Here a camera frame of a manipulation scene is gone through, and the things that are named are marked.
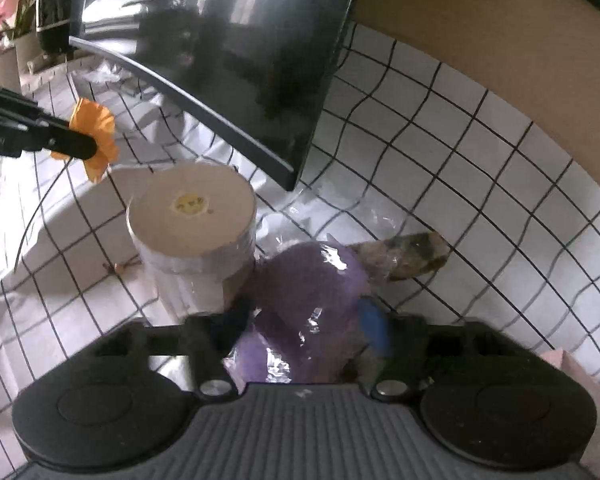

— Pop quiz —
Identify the purple flower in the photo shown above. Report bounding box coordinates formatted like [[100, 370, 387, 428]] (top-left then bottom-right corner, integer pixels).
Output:
[[225, 240, 370, 385]]

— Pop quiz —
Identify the brown dried flower bundle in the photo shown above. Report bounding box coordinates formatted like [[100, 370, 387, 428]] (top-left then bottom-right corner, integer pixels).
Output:
[[347, 231, 451, 284]]

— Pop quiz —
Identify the white grid tablecloth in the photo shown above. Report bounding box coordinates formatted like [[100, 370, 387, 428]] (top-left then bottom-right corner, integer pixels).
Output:
[[0, 26, 600, 479]]

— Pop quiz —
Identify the orange fabric flower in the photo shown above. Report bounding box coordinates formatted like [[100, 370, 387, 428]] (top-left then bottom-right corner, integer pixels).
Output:
[[69, 98, 119, 183]]

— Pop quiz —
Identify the clear jar with beige lid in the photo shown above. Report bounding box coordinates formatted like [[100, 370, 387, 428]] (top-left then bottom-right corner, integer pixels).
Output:
[[126, 162, 257, 322]]

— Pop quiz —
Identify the black monitor screen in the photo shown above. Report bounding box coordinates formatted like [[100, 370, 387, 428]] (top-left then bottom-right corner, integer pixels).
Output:
[[70, 0, 354, 190]]

